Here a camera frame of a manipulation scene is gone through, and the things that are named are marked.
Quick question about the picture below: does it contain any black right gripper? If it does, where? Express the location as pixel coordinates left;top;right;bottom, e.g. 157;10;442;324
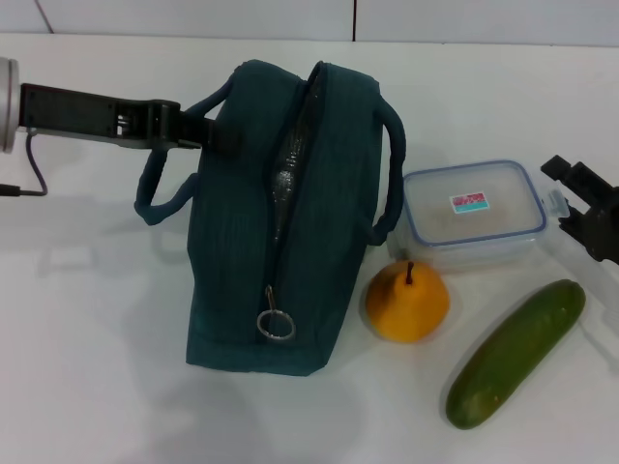
540;155;619;265

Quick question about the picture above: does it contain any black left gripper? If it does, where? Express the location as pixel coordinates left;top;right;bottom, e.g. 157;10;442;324
19;82;244;157

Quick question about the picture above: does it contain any clear blue-rimmed food container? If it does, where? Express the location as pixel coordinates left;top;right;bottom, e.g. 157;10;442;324
386;159;573;272

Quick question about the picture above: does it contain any dark teal lunch bag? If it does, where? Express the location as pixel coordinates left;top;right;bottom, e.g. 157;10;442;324
133;58;406;377

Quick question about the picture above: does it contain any green cucumber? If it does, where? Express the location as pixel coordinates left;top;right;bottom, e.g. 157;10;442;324
444;278;587;431

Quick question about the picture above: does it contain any yellow orange pear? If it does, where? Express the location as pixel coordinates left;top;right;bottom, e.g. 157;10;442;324
365;260;452;344

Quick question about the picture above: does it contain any grey left arm cable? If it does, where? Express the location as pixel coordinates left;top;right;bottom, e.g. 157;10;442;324
0;129;49;198

